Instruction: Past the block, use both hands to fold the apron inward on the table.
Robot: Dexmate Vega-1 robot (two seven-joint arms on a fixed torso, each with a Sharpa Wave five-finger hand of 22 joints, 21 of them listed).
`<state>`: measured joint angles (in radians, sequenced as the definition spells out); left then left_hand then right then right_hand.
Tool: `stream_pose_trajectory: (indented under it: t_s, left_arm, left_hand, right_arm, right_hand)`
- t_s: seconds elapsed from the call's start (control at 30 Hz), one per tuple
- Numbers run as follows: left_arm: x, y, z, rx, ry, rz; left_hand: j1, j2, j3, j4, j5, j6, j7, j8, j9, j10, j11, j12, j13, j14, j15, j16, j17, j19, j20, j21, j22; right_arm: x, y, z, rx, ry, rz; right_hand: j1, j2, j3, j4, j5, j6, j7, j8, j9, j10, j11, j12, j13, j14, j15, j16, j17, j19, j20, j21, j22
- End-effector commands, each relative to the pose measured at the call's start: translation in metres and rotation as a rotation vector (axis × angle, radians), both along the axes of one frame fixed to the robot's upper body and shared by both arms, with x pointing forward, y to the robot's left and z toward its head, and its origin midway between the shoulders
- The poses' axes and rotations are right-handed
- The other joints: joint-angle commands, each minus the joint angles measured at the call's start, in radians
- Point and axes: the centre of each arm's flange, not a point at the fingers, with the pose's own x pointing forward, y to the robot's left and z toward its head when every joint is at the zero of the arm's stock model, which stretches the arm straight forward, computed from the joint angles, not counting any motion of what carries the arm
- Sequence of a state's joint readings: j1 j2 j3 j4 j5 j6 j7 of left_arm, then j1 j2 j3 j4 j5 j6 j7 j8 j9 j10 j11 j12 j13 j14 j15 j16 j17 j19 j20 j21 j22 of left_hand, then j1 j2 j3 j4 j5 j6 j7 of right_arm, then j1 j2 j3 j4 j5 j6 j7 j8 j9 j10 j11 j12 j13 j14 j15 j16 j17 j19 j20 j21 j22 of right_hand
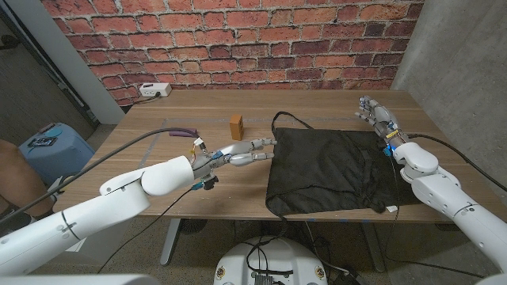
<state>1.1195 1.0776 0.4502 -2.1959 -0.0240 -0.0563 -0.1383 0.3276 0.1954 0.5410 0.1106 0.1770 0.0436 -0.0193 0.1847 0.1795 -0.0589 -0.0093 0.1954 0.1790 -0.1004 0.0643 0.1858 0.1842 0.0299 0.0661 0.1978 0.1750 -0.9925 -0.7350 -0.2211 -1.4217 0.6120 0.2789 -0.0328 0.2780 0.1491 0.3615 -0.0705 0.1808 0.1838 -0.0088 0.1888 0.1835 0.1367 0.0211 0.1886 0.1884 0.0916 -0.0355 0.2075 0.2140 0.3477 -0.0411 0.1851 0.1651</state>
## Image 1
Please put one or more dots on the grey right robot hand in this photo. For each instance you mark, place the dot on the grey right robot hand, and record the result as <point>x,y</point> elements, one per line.
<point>382,116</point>

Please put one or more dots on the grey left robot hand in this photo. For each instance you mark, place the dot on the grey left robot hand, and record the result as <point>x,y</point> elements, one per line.
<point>237,152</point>

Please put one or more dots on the black apron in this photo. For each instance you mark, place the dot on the black apron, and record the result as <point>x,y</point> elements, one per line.
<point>317,166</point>

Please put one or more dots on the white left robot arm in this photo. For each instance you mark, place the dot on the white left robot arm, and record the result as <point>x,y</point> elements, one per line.
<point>99,213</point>

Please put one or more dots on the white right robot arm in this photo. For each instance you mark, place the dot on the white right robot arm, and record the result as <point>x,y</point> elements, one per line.
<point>447,194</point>

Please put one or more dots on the orange wooden block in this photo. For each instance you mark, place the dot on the orange wooden block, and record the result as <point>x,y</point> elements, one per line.
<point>236,127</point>

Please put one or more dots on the purple cylinder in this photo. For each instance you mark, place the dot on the purple cylinder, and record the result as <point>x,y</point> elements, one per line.
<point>180,134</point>

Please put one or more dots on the white power strip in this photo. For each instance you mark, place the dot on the white power strip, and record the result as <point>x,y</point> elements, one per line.
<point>154,89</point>

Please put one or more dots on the grey metal table leg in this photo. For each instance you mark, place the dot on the grey metal table leg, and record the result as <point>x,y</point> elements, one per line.
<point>170,241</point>
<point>374,249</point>

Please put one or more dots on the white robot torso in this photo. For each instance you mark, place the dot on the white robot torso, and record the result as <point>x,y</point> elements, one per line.
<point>301,257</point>

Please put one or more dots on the blue plastic stool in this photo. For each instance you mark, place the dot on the blue plastic stool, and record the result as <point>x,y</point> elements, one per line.
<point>55,158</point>

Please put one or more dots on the black phone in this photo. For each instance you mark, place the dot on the black phone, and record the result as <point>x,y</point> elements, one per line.
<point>41,142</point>

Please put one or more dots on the person bare leg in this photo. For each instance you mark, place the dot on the person bare leg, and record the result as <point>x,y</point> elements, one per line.
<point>20,178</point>

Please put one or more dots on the dark grey sneaker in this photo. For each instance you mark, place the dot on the dark grey sneaker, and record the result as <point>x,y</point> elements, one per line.
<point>14,223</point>

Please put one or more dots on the brick wall print backdrop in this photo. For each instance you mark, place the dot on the brick wall print backdrop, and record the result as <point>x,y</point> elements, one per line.
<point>237,39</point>

